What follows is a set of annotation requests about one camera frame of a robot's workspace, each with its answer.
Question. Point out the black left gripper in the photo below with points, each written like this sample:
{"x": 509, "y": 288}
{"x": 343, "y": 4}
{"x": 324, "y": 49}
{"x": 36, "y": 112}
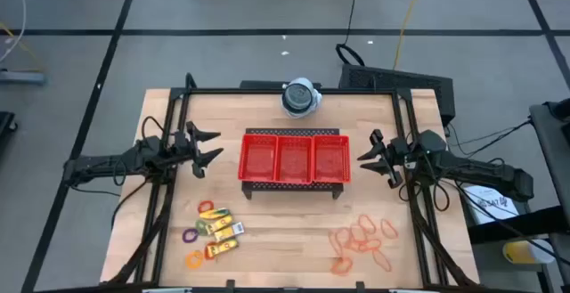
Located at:
{"x": 182, "y": 147}

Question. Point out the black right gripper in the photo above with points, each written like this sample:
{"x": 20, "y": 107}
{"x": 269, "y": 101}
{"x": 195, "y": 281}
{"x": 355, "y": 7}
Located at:
{"x": 398, "y": 152}

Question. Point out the yellow green crayon pack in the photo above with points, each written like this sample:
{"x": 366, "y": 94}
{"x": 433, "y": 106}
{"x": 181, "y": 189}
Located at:
{"x": 214, "y": 214}

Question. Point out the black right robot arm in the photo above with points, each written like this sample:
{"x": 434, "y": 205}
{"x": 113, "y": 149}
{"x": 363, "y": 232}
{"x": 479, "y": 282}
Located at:
{"x": 481, "y": 173}

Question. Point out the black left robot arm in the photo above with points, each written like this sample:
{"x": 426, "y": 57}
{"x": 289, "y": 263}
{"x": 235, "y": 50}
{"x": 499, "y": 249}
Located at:
{"x": 107, "y": 163}

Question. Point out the black perforated metal riser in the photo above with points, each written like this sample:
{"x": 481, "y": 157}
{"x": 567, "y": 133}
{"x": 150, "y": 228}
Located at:
{"x": 289, "y": 187}

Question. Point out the white round spot lamp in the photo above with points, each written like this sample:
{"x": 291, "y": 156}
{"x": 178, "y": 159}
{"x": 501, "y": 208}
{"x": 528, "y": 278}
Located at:
{"x": 298, "y": 97}

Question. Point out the white printed booklet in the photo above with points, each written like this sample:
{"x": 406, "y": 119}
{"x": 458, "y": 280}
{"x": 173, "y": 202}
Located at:
{"x": 499, "y": 195}

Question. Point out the black table edge clip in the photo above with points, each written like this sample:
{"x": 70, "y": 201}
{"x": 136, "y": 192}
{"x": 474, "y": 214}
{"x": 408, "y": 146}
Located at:
{"x": 360, "y": 286}
{"x": 230, "y": 285}

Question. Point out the black shelf bar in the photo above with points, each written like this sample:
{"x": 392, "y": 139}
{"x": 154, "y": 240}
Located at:
{"x": 512, "y": 228}

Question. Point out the yellow white bottle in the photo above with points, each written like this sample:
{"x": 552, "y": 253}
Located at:
{"x": 521, "y": 253}

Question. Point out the black side table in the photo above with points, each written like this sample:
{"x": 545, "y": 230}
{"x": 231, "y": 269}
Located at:
{"x": 552, "y": 150}

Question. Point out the grey table foot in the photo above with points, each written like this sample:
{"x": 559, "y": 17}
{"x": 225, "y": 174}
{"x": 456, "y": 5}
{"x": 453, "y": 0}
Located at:
{"x": 22, "y": 77}

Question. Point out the black chair base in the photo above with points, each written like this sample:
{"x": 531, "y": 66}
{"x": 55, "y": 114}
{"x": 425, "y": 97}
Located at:
{"x": 5, "y": 124}

